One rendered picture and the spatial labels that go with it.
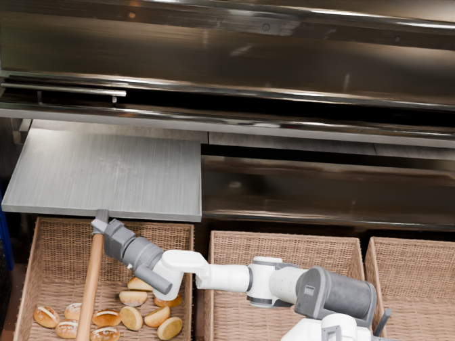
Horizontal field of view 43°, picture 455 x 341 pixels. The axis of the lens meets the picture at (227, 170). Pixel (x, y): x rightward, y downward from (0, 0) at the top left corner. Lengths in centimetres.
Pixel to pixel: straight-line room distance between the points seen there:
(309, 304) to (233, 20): 77
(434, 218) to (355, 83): 70
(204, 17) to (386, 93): 59
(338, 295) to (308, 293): 7
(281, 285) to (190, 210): 38
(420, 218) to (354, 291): 93
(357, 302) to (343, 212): 81
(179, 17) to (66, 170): 58
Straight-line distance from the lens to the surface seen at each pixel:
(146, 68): 167
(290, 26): 163
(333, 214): 210
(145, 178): 177
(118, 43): 166
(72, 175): 179
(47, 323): 213
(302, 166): 194
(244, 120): 161
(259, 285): 154
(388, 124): 181
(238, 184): 198
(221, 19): 160
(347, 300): 132
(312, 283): 131
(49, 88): 165
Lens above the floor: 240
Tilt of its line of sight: 42 degrees down
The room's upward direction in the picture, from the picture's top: 9 degrees clockwise
